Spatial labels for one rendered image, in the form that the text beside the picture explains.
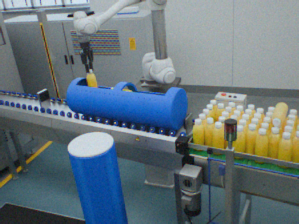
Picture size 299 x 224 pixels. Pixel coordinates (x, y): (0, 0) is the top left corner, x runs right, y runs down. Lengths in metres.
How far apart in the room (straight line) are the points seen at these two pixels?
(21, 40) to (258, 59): 3.27
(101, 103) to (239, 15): 2.89
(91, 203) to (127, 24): 2.24
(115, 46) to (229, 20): 1.72
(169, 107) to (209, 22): 2.89
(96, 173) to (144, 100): 0.56
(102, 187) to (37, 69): 2.90
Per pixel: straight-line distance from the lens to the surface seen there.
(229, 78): 4.93
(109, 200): 2.06
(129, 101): 2.13
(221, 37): 4.76
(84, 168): 1.91
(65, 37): 4.18
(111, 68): 3.96
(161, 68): 2.46
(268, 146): 1.92
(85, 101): 2.35
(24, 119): 2.99
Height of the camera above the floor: 2.01
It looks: 25 degrees down
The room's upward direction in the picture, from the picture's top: 6 degrees counter-clockwise
